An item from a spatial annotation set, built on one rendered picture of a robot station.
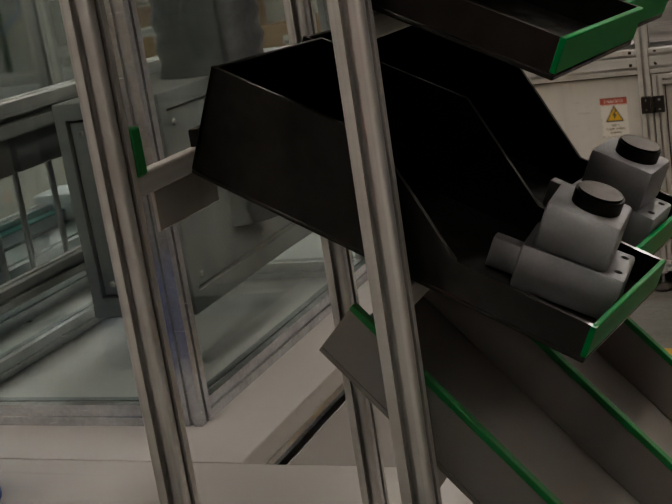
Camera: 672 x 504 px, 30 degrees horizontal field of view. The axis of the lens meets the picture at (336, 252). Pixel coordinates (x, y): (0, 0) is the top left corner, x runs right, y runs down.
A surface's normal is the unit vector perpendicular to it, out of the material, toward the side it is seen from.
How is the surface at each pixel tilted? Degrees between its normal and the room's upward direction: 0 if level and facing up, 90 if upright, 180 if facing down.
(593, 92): 90
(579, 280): 94
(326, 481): 0
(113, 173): 90
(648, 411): 45
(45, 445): 0
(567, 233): 94
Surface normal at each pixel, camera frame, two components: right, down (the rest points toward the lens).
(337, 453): 0.92, -0.05
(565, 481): 0.49, -0.68
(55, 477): -0.14, -0.96
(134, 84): -0.36, 0.28
